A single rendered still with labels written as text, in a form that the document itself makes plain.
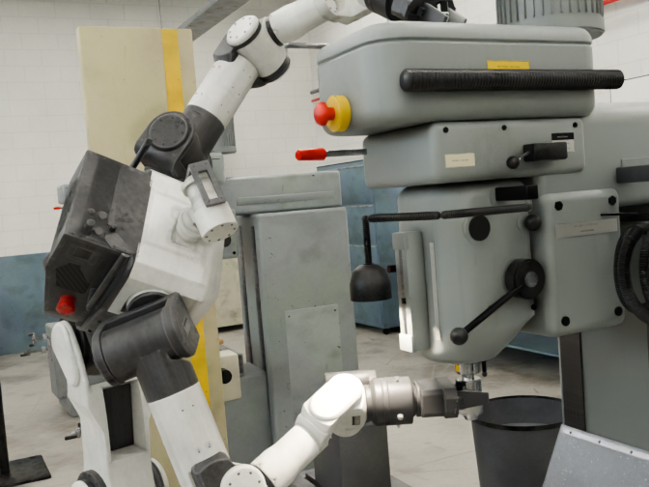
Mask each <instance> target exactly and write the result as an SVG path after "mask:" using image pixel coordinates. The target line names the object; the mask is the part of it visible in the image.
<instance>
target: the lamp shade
mask: <svg viewBox="0 0 649 487"><path fill-rule="evenodd" d="M350 295H351V301H357V302H368V301H385V300H389V299H392V291H391V281H390V278H389V276H388V273H387V271H386V269H385V268H383V267H382V266H380V265H379V264H374V263H370V264H365V263H364V264H363V265H360V266H358V267H357V268H356V269H355V270H354V271H353V273H352V277H351V282H350Z"/></svg>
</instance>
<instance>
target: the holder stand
mask: <svg viewBox="0 0 649 487"><path fill-rule="evenodd" d="M314 468H315V479H316V480H317V481H318V482H319V483H320V485H321V486H322V487H391V478H390V466H389V453H388V439H387V427H386V426H376V425H375V424H374V423H373V422H372V420H368V421H367V420H366V421H365V423H364V425H363V427H362V428H361V429H360V430H359V431H358V432H357V433H356V434H355V435H353V436H350V437H340V436H337V435H335V434H334V433H332V435H331V436H330V438H329V441H328V446H327V447H326V448H325V449H324V450H323V451H322V452H321V453H320V454H319V455H318V456H317V457H316V458H315V459H314Z"/></svg>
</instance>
